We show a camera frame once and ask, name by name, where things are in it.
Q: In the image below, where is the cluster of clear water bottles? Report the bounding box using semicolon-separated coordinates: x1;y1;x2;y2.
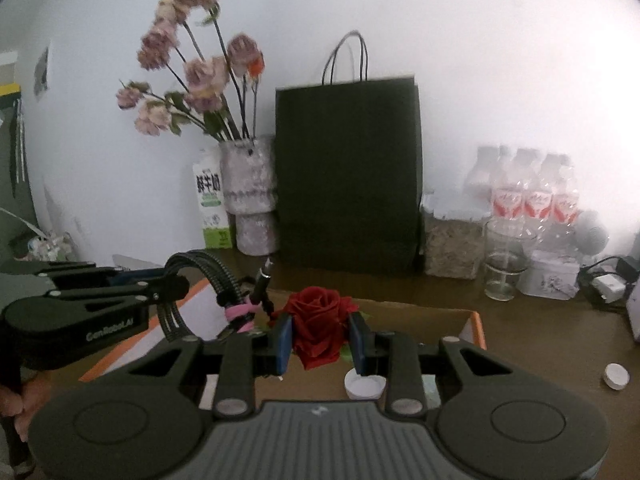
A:
462;146;583;256

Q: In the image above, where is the dried pink flower bouquet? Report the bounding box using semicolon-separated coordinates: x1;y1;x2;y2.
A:
116;0;266;143

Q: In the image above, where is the small white lid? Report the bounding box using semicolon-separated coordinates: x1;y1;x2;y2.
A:
602;362;630;391

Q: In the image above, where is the white and green milk carton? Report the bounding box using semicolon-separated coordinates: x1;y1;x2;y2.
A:
192;150;235;250

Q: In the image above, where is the fuzzy grey-pink vase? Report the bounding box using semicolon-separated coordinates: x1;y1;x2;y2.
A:
219;135;280;256

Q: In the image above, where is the plastic wrapped bundle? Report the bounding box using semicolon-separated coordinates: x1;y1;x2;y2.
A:
10;230;76;263

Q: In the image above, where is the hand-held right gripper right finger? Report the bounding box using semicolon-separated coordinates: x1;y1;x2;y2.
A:
348;311;513;418

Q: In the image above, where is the cardboard box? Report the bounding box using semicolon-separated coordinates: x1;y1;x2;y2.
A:
79;277;487;403

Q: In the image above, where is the white ribbed bottle cap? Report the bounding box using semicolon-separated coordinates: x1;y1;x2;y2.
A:
344;369;387;401

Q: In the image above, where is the white charger with cable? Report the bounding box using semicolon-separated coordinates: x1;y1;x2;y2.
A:
577;255;640;313

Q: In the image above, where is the clear jar of seeds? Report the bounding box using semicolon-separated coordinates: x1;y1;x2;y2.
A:
421;192;493;280

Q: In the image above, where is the red rose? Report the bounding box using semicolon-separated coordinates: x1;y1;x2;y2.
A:
272;286;362;372

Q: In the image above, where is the person's left hand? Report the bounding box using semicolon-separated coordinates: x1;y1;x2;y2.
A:
0;375;53;443

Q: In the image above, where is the purple packet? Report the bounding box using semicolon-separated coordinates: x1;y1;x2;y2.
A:
625;287;640;343

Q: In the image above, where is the grey round speaker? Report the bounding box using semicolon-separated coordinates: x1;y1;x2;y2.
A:
574;209;610;256

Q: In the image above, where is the white paper sheet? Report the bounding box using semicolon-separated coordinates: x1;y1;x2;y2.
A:
112;254;168;273

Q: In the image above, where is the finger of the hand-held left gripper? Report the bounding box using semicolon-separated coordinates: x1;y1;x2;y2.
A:
45;275;191;313
10;260;168;291

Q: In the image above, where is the black power adapter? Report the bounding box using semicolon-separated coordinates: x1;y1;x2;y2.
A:
616;255;640;281

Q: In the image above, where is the small wall picture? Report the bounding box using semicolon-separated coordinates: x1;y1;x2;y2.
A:
34;47;52;97

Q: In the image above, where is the clear glass cup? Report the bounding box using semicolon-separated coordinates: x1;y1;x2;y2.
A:
482;219;538;302

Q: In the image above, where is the brown wooden desktop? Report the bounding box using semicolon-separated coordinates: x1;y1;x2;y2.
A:
0;247;640;461

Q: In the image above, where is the dark green panel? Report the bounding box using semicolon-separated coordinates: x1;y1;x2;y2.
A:
0;50;38;241

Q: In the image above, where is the black cable pink tie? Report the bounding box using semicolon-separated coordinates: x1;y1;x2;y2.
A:
159;252;276;346

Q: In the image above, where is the black paper bag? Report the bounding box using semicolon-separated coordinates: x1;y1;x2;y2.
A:
275;31;423;276

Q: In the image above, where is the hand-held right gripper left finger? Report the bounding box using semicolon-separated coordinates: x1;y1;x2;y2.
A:
127;312;293;419

